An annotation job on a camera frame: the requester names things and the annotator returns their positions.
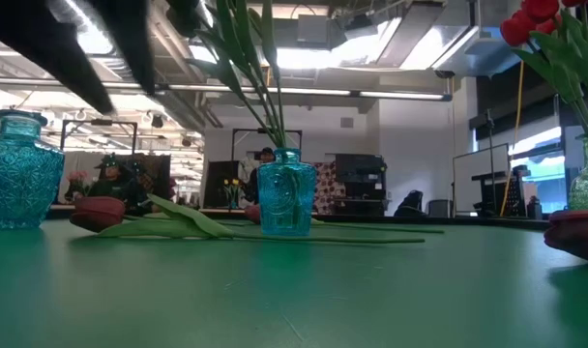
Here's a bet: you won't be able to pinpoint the black cabinet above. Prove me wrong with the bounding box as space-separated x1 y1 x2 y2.
334 153 388 217

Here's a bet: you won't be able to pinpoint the yellow hanging cable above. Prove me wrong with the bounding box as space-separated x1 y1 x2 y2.
500 61 525 218

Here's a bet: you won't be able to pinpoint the person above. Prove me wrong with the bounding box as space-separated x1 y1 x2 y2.
88 153 156 218
245 147 276 207

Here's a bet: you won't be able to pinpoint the black tripod stand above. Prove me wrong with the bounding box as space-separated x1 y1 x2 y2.
484 108 497 214

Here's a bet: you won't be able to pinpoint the black panel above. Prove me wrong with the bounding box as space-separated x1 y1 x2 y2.
204 159 240 209

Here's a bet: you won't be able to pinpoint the white board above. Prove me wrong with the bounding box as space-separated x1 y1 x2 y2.
452 143 512 215

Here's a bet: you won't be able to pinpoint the long ceiling light bar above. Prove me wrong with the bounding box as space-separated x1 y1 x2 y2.
0 76 453 102

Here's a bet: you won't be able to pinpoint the black equipment rack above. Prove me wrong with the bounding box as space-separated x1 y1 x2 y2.
471 169 532 218

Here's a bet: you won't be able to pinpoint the green table mat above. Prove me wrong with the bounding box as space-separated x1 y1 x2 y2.
0 217 588 348

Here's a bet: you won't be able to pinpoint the dark brown panel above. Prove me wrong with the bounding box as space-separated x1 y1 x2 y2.
96 153 172 207

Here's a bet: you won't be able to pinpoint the yellow background flowers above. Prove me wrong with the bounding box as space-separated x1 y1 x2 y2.
223 177 242 207

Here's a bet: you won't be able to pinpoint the silver corrugated air duct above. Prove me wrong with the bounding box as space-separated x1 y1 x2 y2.
46 0 208 131

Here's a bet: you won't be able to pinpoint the black metal rig frame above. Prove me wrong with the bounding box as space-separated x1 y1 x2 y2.
60 119 139 157

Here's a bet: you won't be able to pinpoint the pink background flowers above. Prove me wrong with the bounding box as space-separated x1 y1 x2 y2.
64 169 90 200

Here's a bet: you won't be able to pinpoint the black office chair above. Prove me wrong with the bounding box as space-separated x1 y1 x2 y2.
394 189 425 218

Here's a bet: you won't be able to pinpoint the green stems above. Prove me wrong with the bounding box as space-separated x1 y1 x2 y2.
165 0 283 150

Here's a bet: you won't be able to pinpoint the narrow blue glass vase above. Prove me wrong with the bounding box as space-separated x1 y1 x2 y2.
256 147 318 238

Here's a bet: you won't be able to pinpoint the large glass window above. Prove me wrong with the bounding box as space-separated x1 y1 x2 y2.
509 126 569 214

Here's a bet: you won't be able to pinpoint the red patterned cloth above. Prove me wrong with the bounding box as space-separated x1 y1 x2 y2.
315 161 347 216

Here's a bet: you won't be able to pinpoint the wide teal glass vase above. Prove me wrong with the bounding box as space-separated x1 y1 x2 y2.
0 108 66 231

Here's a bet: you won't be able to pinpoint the dark red artificial tulip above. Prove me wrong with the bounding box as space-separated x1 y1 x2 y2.
544 209 588 266
70 192 426 245
244 204 445 235

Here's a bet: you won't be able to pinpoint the bright red artificial tulip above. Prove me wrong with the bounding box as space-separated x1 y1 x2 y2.
499 10 588 135
521 0 588 135
535 14 588 135

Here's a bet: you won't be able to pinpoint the large square silver duct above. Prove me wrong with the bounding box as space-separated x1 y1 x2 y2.
375 0 527 78

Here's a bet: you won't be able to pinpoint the grey bin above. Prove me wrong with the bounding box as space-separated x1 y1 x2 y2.
427 198 453 218

